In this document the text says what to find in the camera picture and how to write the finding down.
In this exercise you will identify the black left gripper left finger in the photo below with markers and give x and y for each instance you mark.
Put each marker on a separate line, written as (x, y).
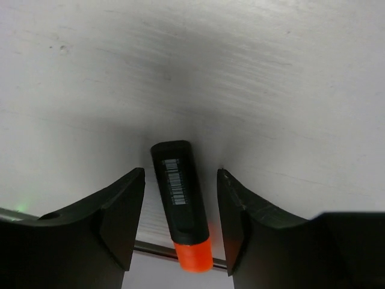
(87, 244)

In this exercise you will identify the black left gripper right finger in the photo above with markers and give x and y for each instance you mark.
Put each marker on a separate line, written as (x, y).
(268, 247)

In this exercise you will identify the orange capped black highlighter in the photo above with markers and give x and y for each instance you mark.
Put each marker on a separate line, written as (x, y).
(181, 195)

